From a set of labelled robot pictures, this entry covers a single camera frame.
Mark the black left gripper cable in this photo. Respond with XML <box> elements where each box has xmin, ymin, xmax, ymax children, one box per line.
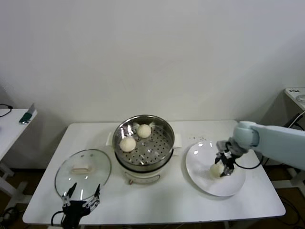
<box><xmin>51</xmin><ymin>211</ymin><xmax>65</xmax><ymax>226</ymax></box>

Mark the white work table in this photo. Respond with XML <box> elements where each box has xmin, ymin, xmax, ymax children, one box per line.
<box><xmin>22</xmin><ymin>120</ymin><xmax>286</xmax><ymax>226</ymax></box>

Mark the white side table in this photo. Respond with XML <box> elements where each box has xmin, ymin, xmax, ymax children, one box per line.
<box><xmin>0</xmin><ymin>108</ymin><xmax>39</xmax><ymax>198</ymax></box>

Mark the white round plate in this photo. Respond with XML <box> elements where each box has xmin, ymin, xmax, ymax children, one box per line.
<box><xmin>185</xmin><ymin>142</ymin><xmax>246</xmax><ymax>198</ymax></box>

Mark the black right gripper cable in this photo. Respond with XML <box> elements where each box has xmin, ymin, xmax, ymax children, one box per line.
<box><xmin>233</xmin><ymin>155</ymin><xmax>264</xmax><ymax>170</ymax></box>

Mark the black cable on side table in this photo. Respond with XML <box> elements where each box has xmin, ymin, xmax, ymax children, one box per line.
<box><xmin>0</xmin><ymin>104</ymin><xmax>14</xmax><ymax>117</ymax></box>

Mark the round glass pot lid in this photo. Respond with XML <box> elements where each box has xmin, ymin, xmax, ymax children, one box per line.
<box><xmin>54</xmin><ymin>149</ymin><xmax>112</xmax><ymax>202</ymax></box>

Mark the green handled tool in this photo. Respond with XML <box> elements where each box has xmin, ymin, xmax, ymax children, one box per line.
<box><xmin>19</xmin><ymin>103</ymin><xmax>38</xmax><ymax>125</ymax></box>

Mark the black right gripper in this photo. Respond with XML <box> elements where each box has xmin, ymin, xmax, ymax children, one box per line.
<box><xmin>214</xmin><ymin>138</ymin><xmax>249</xmax><ymax>178</ymax></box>

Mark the white steamed baozi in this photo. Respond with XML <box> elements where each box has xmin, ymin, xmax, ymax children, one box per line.
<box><xmin>209</xmin><ymin>164</ymin><xmax>226</xmax><ymax>179</ymax></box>
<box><xmin>137</xmin><ymin>124</ymin><xmax>152</xmax><ymax>138</ymax></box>
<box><xmin>119</xmin><ymin>137</ymin><xmax>137</xmax><ymax>153</ymax></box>

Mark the black floor cable bundle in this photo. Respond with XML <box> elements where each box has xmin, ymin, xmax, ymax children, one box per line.
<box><xmin>0</xmin><ymin>206</ymin><xmax>24</xmax><ymax>224</ymax></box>

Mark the white side cabinet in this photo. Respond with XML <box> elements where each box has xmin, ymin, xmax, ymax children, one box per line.
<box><xmin>285</xmin><ymin>87</ymin><xmax>305</xmax><ymax>113</ymax></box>

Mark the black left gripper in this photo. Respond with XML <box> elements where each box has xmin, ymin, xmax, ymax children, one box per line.
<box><xmin>61</xmin><ymin>182</ymin><xmax>101</xmax><ymax>228</ymax></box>

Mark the stainless steel steamer basket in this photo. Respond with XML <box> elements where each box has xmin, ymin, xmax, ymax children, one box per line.
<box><xmin>106</xmin><ymin>114</ymin><xmax>183</xmax><ymax>168</ymax></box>

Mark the black power adapter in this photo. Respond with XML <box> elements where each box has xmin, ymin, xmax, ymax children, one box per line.
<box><xmin>285</xmin><ymin>114</ymin><xmax>301</xmax><ymax>129</ymax></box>

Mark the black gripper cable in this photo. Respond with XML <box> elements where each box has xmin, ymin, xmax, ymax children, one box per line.
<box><xmin>233</xmin><ymin>155</ymin><xmax>264</xmax><ymax>170</ymax></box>
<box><xmin>51</xmin><ymin>211</ymin><xmax>65</xmax><ymax>226</ymax></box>

